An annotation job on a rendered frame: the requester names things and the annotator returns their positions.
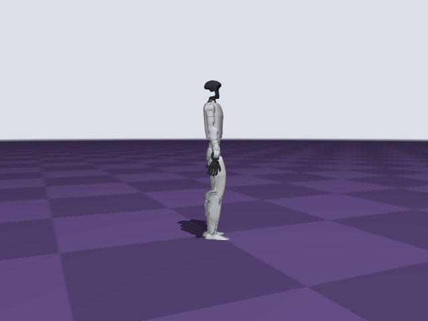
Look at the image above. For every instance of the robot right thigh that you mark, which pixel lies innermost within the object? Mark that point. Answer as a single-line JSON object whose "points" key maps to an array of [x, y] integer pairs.
{"points": [[220, 179]]}

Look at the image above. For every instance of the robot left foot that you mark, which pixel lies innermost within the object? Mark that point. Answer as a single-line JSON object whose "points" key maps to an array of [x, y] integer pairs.
{"points": [[204, 234]]}

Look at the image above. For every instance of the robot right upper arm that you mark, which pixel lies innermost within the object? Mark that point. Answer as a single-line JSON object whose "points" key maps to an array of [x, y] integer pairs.
{"points": [[210, 115]]}

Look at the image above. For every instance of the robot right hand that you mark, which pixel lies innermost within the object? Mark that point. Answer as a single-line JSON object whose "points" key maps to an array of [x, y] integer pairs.
{"points": [[214, 165]]}

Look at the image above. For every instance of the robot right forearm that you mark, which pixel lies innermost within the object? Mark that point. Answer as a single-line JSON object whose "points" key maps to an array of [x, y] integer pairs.
{"points": [[214, 142]]}

